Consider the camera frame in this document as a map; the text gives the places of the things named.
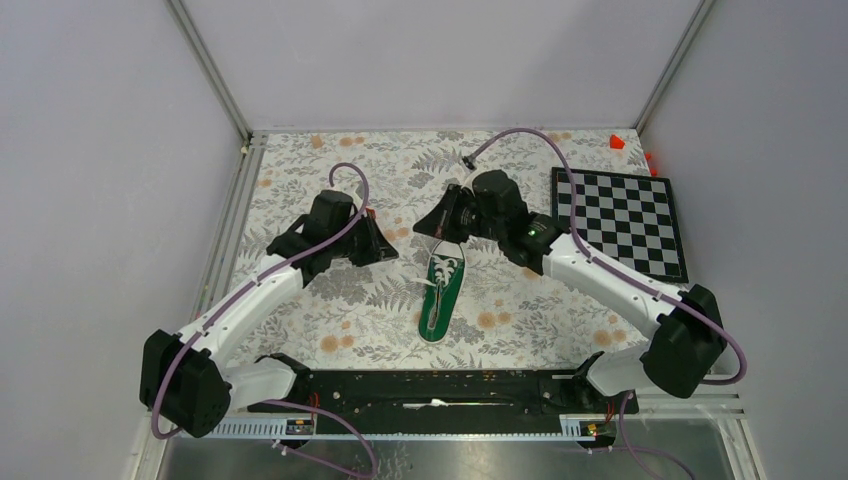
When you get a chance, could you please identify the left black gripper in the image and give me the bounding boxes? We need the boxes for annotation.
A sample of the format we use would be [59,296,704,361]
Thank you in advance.
[330,209,399,267]

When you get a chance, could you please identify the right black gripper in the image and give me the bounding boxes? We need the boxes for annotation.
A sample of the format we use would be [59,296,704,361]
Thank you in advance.
[413,185,505,245]

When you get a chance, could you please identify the white shoelace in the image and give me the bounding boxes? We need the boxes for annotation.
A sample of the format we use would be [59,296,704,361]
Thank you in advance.
[414,241,466,288]

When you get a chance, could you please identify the green white sneaker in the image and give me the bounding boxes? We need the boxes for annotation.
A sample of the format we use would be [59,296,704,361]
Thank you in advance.
[418,283,463,343]

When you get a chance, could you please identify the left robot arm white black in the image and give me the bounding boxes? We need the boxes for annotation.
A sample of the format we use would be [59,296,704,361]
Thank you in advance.
[139,190,398,438]

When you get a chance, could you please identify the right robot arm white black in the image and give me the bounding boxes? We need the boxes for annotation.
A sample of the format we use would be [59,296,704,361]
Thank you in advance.
[413,170,728,412]

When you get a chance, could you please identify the floral patterned table mat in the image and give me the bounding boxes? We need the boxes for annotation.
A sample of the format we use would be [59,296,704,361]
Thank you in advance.
[232,129,648,369]

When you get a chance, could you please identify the black white checkerboard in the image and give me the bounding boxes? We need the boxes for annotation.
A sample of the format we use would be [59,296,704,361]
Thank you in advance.
[551,167,689,284]

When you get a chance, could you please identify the red block far corner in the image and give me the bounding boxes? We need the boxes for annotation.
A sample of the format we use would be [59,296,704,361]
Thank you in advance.
[609,134,626,150]

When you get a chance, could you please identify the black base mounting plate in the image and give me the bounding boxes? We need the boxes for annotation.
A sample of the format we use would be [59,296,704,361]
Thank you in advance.
[285,369,639,436]

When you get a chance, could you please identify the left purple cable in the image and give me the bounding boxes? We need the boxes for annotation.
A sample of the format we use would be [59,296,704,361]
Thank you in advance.
[150,162,382,480]

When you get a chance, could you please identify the left aluminium corner post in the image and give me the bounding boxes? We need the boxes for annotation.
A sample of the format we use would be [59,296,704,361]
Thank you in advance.
[164,0,252,145]

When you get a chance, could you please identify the aluminium corner post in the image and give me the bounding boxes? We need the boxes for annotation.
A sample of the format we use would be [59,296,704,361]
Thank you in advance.
[164,0,252,145]
[632,0,717,135]

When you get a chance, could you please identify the red block at wall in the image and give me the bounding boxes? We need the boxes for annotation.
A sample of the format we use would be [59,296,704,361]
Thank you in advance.
[645,152,659,177]

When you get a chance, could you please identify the aluminium frame rail front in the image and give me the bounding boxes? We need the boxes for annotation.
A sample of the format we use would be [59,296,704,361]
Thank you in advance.
[142,372,743,444]

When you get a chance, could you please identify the right aluminium corner post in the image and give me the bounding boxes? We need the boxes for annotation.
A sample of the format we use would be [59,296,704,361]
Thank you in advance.
[632,0,717,135]

